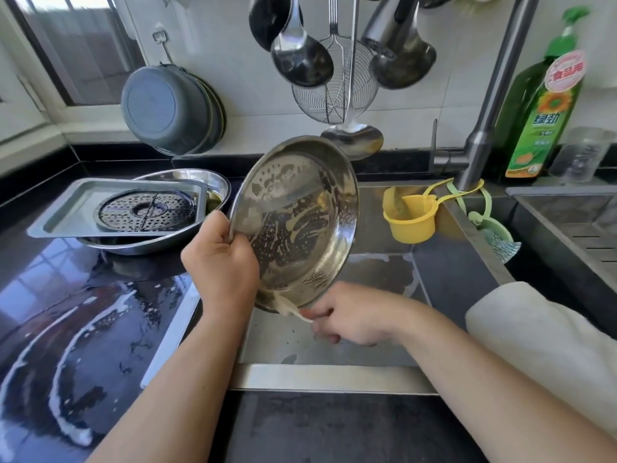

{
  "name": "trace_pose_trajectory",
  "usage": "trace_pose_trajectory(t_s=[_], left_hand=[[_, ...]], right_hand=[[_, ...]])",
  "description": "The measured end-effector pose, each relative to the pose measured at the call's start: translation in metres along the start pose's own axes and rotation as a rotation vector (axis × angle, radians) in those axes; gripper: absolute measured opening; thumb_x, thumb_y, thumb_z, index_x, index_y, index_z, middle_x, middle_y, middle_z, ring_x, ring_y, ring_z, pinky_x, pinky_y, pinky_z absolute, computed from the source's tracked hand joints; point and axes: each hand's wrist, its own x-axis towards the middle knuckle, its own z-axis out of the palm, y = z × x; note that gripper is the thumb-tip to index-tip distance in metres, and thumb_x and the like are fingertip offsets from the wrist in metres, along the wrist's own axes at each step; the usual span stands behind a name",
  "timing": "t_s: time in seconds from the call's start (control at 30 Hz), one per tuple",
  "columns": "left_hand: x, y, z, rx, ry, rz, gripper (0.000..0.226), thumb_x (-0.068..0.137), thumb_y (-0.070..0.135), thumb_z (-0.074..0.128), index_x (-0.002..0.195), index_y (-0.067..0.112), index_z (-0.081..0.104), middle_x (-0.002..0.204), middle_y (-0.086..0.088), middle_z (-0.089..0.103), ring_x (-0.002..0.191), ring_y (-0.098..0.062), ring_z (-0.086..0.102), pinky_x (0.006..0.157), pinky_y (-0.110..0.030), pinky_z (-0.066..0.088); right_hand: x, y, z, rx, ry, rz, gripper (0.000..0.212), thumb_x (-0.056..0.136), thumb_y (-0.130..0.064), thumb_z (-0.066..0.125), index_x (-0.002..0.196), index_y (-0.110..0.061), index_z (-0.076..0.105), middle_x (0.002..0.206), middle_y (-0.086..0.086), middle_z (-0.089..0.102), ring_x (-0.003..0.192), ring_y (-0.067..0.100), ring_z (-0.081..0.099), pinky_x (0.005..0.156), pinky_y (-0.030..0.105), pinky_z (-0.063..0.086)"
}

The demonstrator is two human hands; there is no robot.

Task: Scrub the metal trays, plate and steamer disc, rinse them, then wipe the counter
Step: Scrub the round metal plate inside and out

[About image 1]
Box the person's left hand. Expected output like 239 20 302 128
180 210 262 316

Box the person's right hand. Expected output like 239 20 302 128
299 280 427 348

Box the white cleaning brush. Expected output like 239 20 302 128
273 294 316 324

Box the round steel pan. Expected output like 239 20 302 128
228 136 361 314

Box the black round steamer rack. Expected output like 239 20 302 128
96 188 199 234

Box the person's left forearm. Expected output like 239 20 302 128
87 302 254 463

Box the person's right forearm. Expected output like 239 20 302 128
400 298 617 463

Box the stainless steel sink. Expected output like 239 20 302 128
139 178 517 396

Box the round steel basin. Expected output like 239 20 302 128
77 167 233 257

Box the yellow hanging sink cup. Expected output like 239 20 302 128
382 180 483 246

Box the green hanging sponge holder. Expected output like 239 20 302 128
446 183 523 264

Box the dark green hanging basin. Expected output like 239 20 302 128
197 75 228 153

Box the grey hanging basin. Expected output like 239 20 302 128
120 63 215 157

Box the rectangular steel tray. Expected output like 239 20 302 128
27 177 208 239

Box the white dish rag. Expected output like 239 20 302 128
465 280 617 440

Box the steel soup ladle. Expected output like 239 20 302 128
271 0 335 89

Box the hanging steel ladles and skimmer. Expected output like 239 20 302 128
249 0 295 51

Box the green dish soap bottle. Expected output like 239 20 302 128
494 6 591 181

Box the clear plastic cup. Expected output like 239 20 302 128
548 127 615 185

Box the steel gooseneck faucet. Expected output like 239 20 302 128
359 0 541 192

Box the yellow-handled steel ladle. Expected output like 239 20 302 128
321 0 385 161

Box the wire mesh skimmer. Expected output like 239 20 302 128
292 0 381 125

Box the steel wall hook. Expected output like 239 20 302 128
152 30 177 68

